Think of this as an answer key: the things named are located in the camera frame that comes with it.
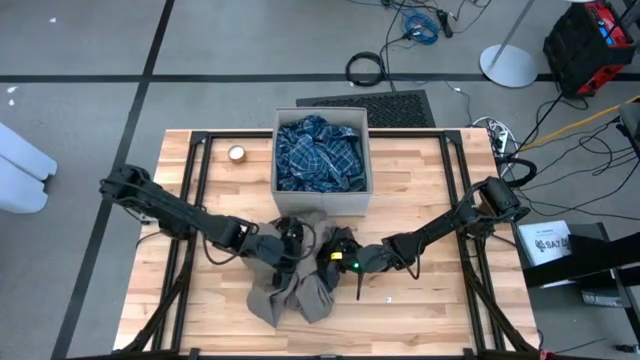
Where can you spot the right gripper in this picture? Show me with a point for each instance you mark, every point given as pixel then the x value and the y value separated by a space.
pixel 342 247

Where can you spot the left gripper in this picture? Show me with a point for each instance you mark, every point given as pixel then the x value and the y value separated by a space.
pixel 290 240

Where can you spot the grey-brown garment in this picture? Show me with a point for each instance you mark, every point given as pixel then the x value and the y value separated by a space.
pixel 310 300

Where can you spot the grey fabric storage box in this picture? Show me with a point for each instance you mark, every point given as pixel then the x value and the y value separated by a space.
pixel 320 204

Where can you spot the blue plaid shirt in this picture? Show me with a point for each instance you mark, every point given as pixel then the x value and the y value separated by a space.
pixel 315 155

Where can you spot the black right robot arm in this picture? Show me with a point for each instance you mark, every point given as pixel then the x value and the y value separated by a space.
pixel 440 225

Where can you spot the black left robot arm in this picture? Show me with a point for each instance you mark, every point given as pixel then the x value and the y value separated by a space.
pixel 165 205

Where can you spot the yellow gripper tag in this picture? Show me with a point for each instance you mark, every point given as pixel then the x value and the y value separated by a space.
pixel 336 256

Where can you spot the small beige tape roll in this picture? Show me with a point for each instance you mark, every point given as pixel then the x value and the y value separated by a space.
pixel 237 153

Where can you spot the black perforated floor mat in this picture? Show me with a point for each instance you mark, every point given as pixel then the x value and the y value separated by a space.
pixel 400 102

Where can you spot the white power strip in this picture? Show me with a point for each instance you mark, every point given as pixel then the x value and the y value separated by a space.
pixel 500 132

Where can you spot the white printed box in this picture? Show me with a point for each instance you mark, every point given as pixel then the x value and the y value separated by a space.
pixel 542 235

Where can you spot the white round stand base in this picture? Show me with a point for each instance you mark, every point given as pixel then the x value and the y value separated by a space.
pixel 509 67

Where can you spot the black power strip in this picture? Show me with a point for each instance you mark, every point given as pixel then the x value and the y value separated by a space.
pixel 445 22

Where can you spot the black shelf stand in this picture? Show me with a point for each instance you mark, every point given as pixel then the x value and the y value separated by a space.
pixel 600 255

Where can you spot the white plastic object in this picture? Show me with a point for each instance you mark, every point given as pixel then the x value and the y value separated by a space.
pixel 20 170

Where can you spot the red black equipment case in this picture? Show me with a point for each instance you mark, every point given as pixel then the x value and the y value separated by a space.
pixel 580 50

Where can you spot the grey cart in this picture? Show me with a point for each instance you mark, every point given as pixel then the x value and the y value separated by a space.
pixel 631 120

